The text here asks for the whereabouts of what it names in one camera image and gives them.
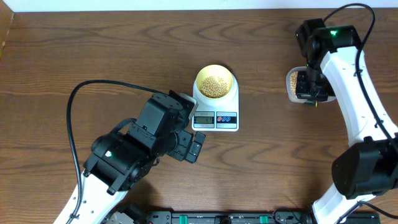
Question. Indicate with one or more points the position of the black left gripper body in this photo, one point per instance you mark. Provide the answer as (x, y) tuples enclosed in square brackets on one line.
[(183, 140)]

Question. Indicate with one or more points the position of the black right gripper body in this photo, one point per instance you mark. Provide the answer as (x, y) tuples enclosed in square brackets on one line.
[(312, 84)]

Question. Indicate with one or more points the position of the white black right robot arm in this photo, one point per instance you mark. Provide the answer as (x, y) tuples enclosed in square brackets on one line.
[(368, 168)]

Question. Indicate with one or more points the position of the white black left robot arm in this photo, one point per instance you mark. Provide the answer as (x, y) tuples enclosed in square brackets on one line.
[(125, 155)]

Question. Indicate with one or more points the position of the white digital kitchen scale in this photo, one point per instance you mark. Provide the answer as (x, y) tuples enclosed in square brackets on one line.
[(216, 114)]

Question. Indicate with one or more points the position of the soybeans in yellow bowl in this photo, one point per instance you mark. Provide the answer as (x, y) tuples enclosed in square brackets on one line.
[(214, 87)]

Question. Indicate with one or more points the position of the pale yellow plastic bowl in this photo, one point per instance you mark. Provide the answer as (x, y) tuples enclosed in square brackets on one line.
[(215, 71)]

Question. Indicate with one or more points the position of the pile of soybeans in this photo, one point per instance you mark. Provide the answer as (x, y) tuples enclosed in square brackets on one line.
[(293, 82)]

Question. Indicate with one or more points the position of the clear plastic soybean container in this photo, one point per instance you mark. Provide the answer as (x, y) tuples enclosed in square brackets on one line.
[(291, 96)]

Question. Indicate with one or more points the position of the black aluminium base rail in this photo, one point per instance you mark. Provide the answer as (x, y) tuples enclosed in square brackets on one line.
[(132, 214)]

